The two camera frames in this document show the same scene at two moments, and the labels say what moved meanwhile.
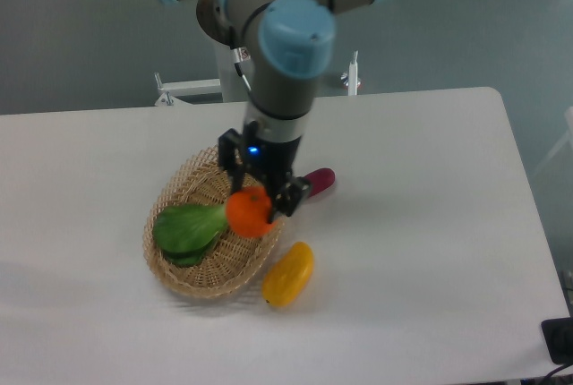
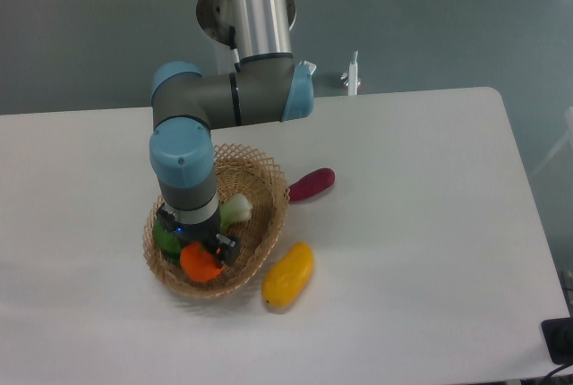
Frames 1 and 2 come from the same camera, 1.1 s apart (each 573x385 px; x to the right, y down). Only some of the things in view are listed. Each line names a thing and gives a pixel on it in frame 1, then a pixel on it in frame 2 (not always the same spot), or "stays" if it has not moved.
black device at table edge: x=559 y=337 stays
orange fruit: x=248 y=210 → x=198 y=264
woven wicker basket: x=234 y=261 stays
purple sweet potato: x=320 y=180 stays
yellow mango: x=287 y=276 stays
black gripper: x=271 y=162 → x=226 y=248
